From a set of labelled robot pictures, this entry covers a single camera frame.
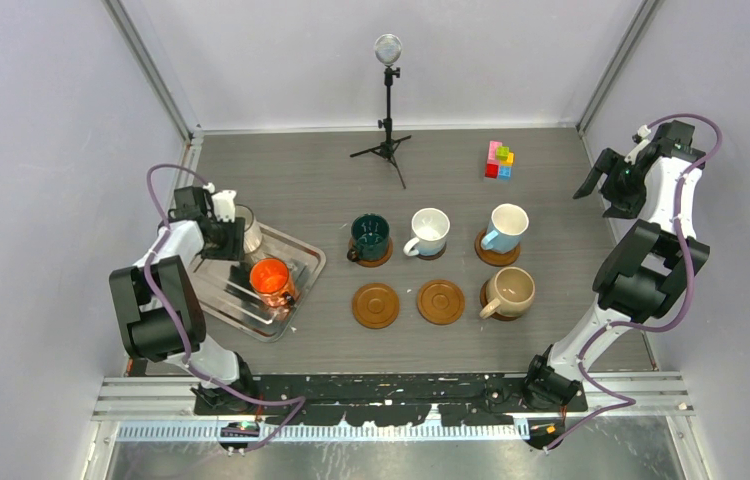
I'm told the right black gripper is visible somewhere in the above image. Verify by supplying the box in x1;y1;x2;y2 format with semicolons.
576;148;648;220

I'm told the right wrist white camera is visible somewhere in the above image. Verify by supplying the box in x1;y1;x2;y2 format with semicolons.
624;125;652;165

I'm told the aluminium frame rail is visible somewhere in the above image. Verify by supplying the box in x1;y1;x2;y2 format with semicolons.
93;372;695;443

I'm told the dark green mug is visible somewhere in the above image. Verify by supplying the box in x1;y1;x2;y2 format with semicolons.
346;213;390;262

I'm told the light blue mug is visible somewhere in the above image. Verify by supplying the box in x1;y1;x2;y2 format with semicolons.
480;203;530;254

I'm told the brown wooden coaster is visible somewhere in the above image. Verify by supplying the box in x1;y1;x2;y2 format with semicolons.
479;281;521;322
351;283;400;329
354;239;394;268
474;230;522;267
416;279;465;326

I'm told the black tripod stand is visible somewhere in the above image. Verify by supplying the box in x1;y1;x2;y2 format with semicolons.
349;33;412;189

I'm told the grey speckled mug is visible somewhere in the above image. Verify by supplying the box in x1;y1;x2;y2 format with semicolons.
236;204;263;254

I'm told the metal tray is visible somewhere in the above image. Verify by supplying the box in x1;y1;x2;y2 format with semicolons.
188;224;327;342

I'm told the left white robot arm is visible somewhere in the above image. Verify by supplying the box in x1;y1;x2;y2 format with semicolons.
109;184;258;414

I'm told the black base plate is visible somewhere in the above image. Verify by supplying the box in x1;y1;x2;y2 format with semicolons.
193;372;588;429

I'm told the dark walnut coaster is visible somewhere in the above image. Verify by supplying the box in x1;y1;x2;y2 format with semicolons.
416;244;447;261

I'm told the beige mug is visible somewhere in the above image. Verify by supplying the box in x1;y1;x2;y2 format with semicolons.
479;267;536;319

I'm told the colourful toy block stack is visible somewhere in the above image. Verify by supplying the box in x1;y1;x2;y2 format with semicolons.
484;141;515;181

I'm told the orange glass mug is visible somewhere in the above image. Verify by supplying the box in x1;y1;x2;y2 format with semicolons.
249;258;298;308

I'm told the white mug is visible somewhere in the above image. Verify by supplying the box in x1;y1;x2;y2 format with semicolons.
403;208;451;257

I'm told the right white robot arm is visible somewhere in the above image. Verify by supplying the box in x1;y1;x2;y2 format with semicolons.
521;114;710;411

